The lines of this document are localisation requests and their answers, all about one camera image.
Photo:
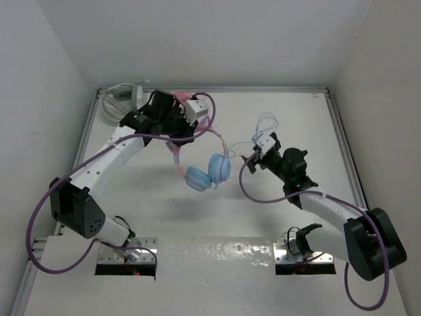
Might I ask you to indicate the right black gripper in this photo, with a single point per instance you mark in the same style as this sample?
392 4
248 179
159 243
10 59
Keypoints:
251 163

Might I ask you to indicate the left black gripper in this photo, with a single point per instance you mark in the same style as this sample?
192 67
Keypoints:
187 131

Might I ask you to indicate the blue pink cat-ear headphones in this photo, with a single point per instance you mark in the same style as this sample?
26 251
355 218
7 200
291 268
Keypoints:
219 167

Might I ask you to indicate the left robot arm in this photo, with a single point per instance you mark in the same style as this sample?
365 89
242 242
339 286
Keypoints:
74 200

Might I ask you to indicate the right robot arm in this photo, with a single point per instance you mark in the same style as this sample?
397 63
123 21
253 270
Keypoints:
366 239

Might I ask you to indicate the white grey headphones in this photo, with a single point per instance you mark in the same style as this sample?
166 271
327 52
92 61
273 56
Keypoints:
117 101

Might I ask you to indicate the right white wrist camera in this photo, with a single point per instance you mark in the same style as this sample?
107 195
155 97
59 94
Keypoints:
265 143

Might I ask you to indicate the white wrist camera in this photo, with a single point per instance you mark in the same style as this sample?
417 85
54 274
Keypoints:
265 143
194 109

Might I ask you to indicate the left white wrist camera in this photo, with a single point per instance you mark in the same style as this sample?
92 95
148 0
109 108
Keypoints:
194 109

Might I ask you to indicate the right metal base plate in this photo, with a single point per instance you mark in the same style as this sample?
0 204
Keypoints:
286 253

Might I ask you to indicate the metal base plate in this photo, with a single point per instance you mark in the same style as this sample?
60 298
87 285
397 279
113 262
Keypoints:
286 253
141 254

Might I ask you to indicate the aluminium table frame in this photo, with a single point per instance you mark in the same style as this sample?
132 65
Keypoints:
215 254

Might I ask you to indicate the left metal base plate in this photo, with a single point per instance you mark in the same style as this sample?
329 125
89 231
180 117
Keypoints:
141 254

